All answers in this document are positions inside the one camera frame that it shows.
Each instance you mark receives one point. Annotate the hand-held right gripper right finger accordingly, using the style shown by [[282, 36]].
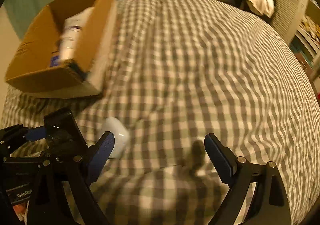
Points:
[[220, 160]]

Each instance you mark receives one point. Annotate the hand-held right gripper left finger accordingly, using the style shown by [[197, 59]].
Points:
[[102, 156]]

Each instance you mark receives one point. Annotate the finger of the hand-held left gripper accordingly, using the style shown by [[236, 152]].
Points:
[[36, 133], [62, 130]]

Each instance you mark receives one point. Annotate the pale blue earbud case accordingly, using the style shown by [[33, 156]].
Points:
[[117, 132]]

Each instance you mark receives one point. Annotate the cardboard box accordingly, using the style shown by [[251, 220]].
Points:
[[37, 47]]

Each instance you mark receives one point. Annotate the white tube with purple label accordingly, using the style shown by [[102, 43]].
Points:
[[73, 32]]

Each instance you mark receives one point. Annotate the small blue item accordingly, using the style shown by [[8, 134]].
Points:
[[55, 58]]

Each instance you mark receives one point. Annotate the grey checkered blanket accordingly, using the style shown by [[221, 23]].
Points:
[[187, 77]]

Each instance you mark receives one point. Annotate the dark chair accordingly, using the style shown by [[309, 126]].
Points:
[[271, 16]]

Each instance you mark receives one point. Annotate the white towel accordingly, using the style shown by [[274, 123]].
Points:
[[262, 2]]

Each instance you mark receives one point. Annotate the white wardrobe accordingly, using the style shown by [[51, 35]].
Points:
[[290, 10]]

